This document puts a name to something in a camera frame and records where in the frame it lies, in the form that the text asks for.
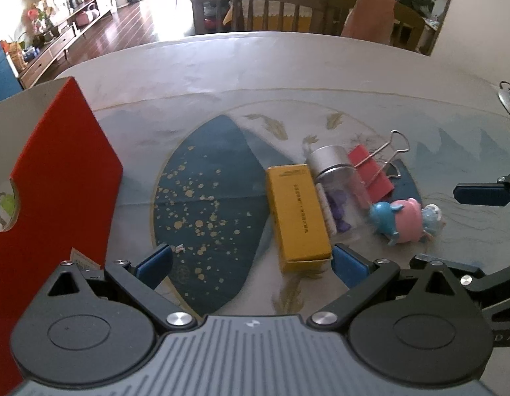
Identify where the wooden chair with pink cloth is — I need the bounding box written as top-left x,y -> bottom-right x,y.
325,0 -> 426,54

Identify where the yellow cloth with white trim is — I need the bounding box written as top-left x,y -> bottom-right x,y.
224,0 -> 313,32

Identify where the red binder clip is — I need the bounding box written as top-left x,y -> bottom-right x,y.
348,130 -> 410,201

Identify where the green-lidded clear plastic jar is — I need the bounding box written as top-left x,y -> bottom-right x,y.
0,192 -> 21,232

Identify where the red flower arrangement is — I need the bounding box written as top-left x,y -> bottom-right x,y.
26,4 -> 53,36

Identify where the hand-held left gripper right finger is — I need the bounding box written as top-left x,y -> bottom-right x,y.
306,244 -> 466,333

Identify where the yellow rectangular box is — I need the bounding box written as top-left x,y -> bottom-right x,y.
265,164 -> 333,274

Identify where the black cabinet with blue front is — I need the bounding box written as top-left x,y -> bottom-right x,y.
0,33 -> 24,108

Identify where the pink bag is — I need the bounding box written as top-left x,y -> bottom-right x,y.
75,8 -> 101,27

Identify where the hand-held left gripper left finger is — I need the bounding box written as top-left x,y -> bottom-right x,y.
47,244 -> 198,333

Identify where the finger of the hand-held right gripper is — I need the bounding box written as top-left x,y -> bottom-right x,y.
453,164 -> 510,208
409,254 -> 510,313

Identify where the glass vial with silver cap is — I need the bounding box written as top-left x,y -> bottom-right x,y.
306,144 -> 373,234

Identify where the long wooden media cabinet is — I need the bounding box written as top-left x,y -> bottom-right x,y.
17,0 -> 117,89

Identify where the pink cloth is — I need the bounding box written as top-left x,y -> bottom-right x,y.
341,0 -> 396,46

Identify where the pink and blue pig toy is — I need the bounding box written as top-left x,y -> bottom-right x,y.
369,198 -> 447,247

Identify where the red and white cardboard box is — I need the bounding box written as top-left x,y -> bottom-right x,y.
0,76 -> 124,396

